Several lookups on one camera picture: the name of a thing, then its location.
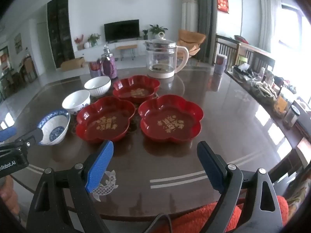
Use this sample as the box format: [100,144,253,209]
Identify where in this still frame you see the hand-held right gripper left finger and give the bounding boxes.
[25,140,114,233]

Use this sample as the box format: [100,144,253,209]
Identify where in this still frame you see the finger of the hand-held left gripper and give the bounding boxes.
[0,127,17,143]
[13,127,44,151]

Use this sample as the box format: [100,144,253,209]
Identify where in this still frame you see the glass electric kettle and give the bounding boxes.
[145,32,189,79]

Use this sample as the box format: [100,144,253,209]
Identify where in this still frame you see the white television cabinet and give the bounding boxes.
[74,39,151,59]

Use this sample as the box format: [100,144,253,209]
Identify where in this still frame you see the red and purple can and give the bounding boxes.
[89,61,102,78]

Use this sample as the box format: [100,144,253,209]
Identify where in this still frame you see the red flower arrangement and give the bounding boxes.
[74,34,84,50]

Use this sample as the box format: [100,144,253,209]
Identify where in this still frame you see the dark wooden railed bench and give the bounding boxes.
[215,34,276,72]

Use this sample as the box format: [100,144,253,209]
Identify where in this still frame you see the jar with yellow contents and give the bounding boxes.
[273,95,292,117]

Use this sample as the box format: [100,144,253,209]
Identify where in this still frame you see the framed wall picture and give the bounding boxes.
[14,33,23,54]

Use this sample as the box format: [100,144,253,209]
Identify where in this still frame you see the white bowl with blue flowers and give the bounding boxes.
[62,90,91,116]

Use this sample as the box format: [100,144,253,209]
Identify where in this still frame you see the black television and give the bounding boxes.
[104,19,140,42]

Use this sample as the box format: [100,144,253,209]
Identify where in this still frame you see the white sheer curtain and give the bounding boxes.
[259,0,282,54]

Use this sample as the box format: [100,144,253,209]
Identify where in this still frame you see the leafy potted plant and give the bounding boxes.
[87,33,101,47]

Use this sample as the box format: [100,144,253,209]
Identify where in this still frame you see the blue patterned rim bowl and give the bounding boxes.
[36,109,71,146]

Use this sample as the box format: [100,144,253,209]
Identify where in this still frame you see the small wooden bench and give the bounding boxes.
[115,44,138,61]

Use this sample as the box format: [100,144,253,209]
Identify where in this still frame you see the dark tall wall cabinet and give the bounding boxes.
[47,0,74,70]

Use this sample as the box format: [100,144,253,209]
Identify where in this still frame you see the white standing air conditioner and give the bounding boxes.
[182,0,198,42]

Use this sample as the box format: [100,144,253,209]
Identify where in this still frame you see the cardboard box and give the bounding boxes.
[60,57,85,72]

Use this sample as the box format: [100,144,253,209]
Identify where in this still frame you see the white ribbed bowl dark rim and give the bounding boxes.
[84,76,111,97]

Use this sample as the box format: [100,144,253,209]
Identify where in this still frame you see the floral cushion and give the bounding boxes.
[289,170,311,211]

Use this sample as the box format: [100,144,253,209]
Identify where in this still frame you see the purple tin with white lid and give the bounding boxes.
[214,53,227,75]

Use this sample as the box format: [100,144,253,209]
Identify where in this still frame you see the orange lounge chair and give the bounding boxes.
[178,29,206,59]

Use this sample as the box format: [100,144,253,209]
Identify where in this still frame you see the red flower-shaped plate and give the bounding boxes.
[75,96,136,143]
[138,95,204,143]
[112,75,160,101]

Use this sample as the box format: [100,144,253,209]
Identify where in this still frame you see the large green potted plant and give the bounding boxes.
[149,24,168,39]

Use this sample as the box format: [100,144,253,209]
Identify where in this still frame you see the glass jar with dark lid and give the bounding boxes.
[283,105,298,129]

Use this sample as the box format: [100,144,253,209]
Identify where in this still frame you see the red wall calendar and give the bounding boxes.
[217,0,230,14]

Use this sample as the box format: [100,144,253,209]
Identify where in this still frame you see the grey curtain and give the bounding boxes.
[192,0,218,63]

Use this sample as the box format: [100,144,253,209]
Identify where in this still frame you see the basket of snacks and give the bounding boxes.
[250,81,280,102]

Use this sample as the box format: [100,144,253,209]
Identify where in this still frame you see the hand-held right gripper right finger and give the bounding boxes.
[197,141,284,233]

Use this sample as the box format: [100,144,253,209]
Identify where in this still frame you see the orange fuzzy garment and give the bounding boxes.
[168,195,289,233]

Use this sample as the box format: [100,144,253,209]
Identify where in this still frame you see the purple bottle with silver top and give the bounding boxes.
[100,44,118,79]

